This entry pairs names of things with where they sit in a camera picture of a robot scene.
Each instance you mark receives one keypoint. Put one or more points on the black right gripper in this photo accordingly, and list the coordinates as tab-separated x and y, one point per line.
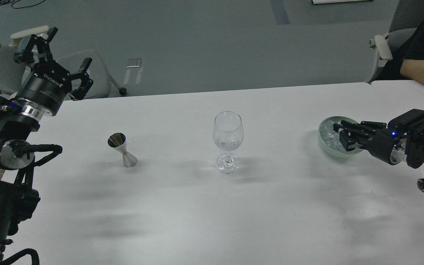
385	145

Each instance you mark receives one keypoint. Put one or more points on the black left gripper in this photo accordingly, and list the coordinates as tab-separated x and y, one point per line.
47	84

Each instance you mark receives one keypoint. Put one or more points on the steel cocktail jigger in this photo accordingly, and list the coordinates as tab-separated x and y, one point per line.
118	142

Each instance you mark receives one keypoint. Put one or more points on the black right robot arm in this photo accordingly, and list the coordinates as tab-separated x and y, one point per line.
411	126

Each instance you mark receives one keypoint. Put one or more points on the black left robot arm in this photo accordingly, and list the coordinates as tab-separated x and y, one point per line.
18	158

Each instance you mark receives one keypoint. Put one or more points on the clear ice cubes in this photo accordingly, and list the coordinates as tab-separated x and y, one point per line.
329	139

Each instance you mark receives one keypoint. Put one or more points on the clear wine glass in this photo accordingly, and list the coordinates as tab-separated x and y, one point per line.
228	135

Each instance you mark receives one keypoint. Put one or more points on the green bowl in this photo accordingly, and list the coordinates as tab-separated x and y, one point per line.
347	154

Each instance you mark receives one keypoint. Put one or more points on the grey office chair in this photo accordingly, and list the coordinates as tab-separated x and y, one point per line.
12	75

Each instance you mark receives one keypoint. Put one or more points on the metal floor plate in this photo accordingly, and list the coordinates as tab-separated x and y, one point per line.
134	71

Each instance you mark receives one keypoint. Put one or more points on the grey chair at right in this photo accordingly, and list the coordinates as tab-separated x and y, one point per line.
408	15

